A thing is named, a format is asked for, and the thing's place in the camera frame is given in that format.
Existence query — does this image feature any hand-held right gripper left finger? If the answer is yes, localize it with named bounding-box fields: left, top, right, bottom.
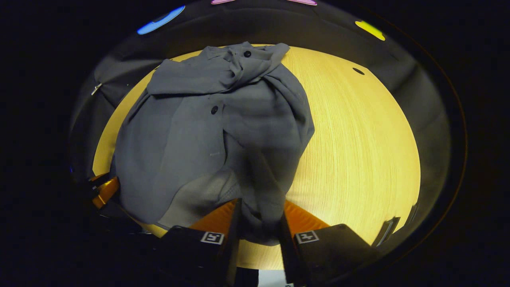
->
left=159, top=198, right=243, bottom=287

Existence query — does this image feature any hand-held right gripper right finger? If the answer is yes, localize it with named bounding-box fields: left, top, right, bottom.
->
left=278, top=200, right=377, bottom=287

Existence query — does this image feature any grey button-up shirt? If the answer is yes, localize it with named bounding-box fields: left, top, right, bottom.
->
left=110, top=41, right=315, bottom=246

